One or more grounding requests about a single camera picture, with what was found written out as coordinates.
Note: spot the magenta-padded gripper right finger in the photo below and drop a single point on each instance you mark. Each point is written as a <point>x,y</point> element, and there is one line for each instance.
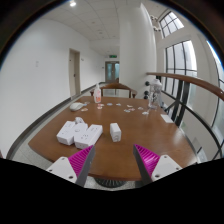
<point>165,166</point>

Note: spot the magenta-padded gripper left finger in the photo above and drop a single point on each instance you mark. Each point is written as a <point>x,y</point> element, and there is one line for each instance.
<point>61,168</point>

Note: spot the white charger block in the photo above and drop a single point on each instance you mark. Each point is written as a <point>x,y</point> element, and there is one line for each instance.
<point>115,132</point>

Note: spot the white power strip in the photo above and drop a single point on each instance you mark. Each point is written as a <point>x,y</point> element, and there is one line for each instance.
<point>66,133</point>
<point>89,136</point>

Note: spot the white paper card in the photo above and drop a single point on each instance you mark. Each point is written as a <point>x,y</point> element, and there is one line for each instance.
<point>166,118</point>

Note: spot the clear plastic water bottle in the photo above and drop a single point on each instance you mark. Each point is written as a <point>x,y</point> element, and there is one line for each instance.
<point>155,95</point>

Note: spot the white bottle with orange label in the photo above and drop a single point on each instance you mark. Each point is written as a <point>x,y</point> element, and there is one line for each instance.
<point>97,95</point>

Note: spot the wooden handrail with black balusters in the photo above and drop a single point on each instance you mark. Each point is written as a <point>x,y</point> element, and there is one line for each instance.
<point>186,78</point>

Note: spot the wooden chair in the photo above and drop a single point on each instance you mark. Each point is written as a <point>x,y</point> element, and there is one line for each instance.
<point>115,86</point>

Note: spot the beige side door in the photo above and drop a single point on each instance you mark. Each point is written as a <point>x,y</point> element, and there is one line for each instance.
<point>74,73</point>

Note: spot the tall black-framed window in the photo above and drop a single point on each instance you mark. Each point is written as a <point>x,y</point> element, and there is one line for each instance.
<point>181,60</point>

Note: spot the grey double door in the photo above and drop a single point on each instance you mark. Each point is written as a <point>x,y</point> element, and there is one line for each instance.
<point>112,71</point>

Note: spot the green exit sign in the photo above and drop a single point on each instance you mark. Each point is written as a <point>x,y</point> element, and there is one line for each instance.
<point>113,56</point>

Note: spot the small slanted skylight window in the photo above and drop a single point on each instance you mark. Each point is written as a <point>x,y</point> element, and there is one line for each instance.
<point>170,23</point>

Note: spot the round ceiling light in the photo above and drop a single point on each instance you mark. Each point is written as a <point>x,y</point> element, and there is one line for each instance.
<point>72,4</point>

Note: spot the white wall switch plate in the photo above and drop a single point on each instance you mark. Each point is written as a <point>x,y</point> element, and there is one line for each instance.
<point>37,63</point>

